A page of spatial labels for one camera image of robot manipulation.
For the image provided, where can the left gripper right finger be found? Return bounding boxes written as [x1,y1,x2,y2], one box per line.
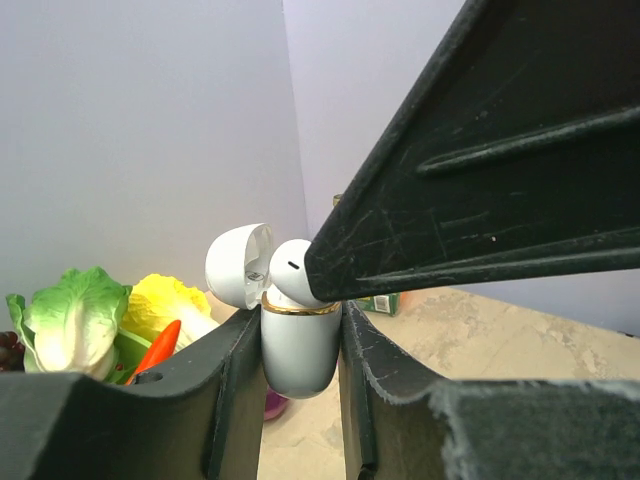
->
[339,301,639,479]

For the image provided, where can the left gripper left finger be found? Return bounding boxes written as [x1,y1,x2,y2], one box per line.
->
[1,310,265,479]

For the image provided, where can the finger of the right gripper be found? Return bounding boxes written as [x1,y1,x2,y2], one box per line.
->
[305,1,639,301]

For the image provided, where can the white gold-rimmed charging case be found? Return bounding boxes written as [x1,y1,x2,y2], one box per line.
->
[205,223,342,399]

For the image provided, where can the white stem earbud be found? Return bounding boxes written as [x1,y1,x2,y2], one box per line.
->
[269,239,327,309]

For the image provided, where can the purple onion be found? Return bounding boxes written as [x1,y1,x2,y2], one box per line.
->
[264,389,289,421]

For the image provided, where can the orange carrot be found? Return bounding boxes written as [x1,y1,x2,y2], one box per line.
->
[126,320,181,385]

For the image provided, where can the green plastic tray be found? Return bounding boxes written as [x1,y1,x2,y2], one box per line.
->
[105,329,151,385]

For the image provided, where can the orange green juice carton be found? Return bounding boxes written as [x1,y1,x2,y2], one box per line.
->
[356,292,409,317]

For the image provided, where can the yellow cabbage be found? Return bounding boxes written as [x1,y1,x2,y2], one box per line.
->
[121,273,219,353]

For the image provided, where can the green lettuce head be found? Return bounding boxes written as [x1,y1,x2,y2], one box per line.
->
[5,266,132,381]

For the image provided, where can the dark purple grapes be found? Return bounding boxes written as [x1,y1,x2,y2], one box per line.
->
[0,331,25,372]

